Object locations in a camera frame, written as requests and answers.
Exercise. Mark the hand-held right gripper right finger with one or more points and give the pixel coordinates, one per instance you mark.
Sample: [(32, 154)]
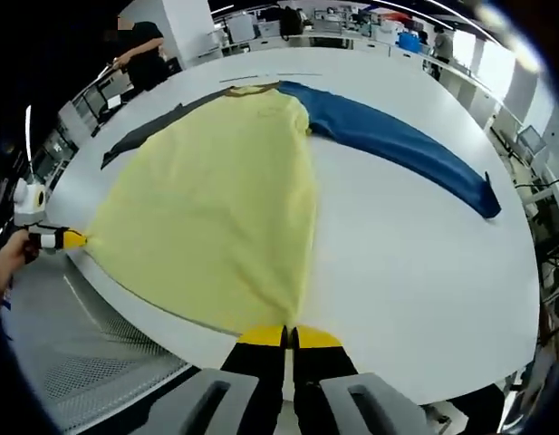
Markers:
[(324, 385)]

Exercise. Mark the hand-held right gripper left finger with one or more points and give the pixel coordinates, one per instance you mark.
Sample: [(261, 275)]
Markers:
[(256, 385)]

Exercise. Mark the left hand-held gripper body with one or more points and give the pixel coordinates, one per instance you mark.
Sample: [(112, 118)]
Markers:
[(32, 201)]

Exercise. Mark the yellow garment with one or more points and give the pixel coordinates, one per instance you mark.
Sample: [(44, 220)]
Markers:
[(215, 204)]

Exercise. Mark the person's left hand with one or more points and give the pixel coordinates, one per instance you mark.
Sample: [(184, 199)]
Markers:
[(16, 254)]

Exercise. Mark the grey office chair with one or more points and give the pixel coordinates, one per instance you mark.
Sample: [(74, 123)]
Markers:
[(102, 362)]

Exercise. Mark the white pillar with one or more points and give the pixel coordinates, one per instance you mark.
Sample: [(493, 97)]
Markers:
[(188, 31)]

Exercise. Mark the white boxy machine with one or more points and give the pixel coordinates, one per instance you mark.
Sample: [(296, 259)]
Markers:
[(243, 29)]

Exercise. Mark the black backpack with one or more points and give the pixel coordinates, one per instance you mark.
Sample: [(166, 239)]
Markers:
[(290, 22)]

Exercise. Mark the computer monitor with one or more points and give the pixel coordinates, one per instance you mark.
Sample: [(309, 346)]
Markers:
[(532, 141)]

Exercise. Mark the blue container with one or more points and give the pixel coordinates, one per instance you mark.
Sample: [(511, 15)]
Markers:
[(408, 41)]

